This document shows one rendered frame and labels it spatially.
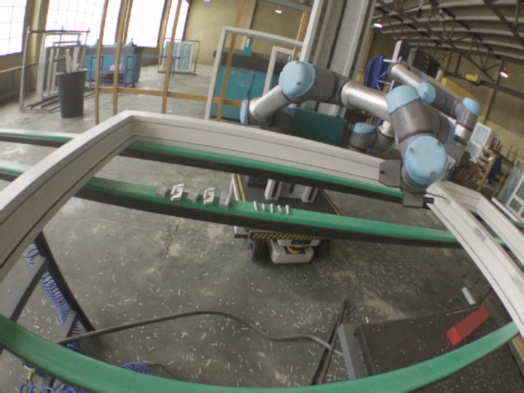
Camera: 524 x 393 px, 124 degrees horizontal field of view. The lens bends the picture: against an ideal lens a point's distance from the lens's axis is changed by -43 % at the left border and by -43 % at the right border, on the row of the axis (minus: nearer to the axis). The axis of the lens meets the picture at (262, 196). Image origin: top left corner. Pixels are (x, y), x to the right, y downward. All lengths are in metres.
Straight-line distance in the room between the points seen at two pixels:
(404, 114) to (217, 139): 0.47
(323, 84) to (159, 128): 0.50
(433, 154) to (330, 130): 1.05
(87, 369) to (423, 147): 0.53
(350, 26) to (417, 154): 1.17
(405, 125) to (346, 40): 1.07
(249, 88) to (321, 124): 2.96
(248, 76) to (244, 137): 3.58
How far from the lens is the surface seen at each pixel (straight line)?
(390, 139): 1.44
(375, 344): 0.72
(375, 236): 0.57
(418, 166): 0.42
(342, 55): 1.47
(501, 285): 0.73
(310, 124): 1.36
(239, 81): 4.23
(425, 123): 0.47
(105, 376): 0.28
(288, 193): 1.62
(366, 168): 0.78
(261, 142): 0.67
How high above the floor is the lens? 1.12
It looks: 31 degrees down
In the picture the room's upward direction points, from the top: 14 degrees clockwise
